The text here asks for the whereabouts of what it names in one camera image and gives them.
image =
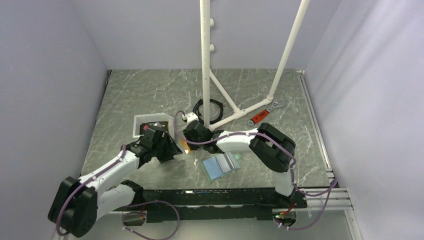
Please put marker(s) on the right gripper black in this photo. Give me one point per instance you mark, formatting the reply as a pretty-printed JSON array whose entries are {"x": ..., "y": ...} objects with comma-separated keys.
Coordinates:
[{"x": 187, "y": 136}]

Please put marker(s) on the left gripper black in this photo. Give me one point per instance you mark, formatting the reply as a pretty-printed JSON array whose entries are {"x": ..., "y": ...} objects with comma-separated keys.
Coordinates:
[{"x": 171, "y": 149}]

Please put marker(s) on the white plastic card tray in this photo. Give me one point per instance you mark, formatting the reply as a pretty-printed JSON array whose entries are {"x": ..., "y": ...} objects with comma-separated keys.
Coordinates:
[{"x": 162, "y": 120}]

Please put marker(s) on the green card holder wallet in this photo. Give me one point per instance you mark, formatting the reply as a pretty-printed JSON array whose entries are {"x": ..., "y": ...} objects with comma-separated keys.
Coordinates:
[{"x": 212, "y": 170}]

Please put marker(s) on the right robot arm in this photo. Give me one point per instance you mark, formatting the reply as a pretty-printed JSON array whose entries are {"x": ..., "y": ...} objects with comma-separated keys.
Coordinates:
[{"x": 271, "y": 146}]

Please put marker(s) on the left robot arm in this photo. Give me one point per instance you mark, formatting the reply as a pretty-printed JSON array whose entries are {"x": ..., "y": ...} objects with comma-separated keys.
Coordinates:
[{"x": 79, "y": 202}]

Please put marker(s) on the black card in tray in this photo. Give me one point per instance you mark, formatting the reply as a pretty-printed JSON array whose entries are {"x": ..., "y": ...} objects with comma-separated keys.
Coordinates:
[{"x": 160, "y": 124}]

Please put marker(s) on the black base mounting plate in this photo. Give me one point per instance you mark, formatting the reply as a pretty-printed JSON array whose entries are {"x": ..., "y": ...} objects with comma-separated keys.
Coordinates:
[{"x": 215, "y": 204}]

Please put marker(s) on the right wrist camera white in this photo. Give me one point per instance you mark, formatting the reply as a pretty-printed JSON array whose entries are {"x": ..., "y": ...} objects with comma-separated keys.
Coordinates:
[{"x": 190, "y": 117}]

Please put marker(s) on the red handled adjustable wrench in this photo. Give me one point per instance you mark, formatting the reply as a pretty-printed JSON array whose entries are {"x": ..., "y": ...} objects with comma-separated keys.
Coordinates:
[{"x": 261, "y": 115}]

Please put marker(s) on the white PVC pipe frame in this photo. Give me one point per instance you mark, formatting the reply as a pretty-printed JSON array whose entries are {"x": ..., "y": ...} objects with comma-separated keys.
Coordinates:
[{"x": 245, "y": 48}]

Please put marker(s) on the aluminium rail frame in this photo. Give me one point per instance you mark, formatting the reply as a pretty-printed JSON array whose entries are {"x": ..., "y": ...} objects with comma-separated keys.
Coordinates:
[{"x": 334, "y": 197}]

